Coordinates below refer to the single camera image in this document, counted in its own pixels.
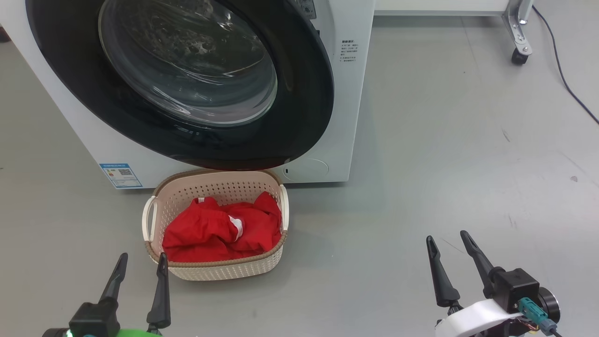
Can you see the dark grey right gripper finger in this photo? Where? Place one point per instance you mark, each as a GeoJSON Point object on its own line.
{"type": "Point", "coordinates": [444, 285]}
{"type": "Point", "coordinates": [477, 257]}

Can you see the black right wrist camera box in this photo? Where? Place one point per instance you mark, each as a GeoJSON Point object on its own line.
{"type": "Point", "coordinates": [514, 285]}

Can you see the blue energy label sticker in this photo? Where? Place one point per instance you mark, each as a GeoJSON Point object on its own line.
{"type": "Point", "coordinates": [120, 175]}

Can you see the grey label sticker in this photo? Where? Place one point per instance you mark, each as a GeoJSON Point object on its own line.
{"type": "Point", "coordinates": [308, 7]}

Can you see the black round washer door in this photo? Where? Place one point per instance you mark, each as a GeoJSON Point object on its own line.
{"type": "Point", "coordinates": [299, 93]}

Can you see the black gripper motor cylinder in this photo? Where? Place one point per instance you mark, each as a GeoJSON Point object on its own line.
{"type": "Point", "coordinates": [56, 333]}
{"type": "Point", "coordinates": [550, 304]}

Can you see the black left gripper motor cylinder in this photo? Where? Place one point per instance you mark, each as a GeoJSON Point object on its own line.
{"type": "Point", "coordinates": [56, 333]}

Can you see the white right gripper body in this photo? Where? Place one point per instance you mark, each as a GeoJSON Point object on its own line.
{"type": "Point", "coordinates": [472, 320]}

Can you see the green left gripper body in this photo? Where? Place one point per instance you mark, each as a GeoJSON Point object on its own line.
{"type": "Point", "coordinates": [135, 333]}

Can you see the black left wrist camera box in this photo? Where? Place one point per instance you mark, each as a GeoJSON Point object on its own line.
{"type": "Point", "coordinates": [93, 320]}

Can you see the white stand with metal caster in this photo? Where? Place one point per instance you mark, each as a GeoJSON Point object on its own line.
{"type": "Point", "coordinates": [517, 28]}

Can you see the white washing machine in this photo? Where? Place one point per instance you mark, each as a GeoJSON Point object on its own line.
{"type": "Point", "coordinates": [346, 117]}

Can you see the red garment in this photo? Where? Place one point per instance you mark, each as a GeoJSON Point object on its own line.
{"type": "Point", "coordinates": [201, 234]}

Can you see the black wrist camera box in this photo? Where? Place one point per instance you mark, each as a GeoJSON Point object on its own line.
{"type": "Point", "coordinates": [93, 320]}
{"type": "Point", "coordinates": [514, 285]}

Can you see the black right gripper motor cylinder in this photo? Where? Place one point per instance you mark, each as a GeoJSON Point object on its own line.
{"type": "Point", "coordinates": [550, 304]}

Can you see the round white filter access cover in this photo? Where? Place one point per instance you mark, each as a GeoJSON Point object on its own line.
{"type": "Point", "coordinates": [306, 170]}

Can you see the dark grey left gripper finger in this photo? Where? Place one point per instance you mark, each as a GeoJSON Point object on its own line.
{"type": "Point", "coordinates": [114, 281]}
{"type": "Point", "coordinates": [161, 304]}

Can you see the cream perforated laundry basket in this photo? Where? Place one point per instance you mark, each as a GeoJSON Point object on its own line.
{"type": "Point", "coordinates": [215, 271]}

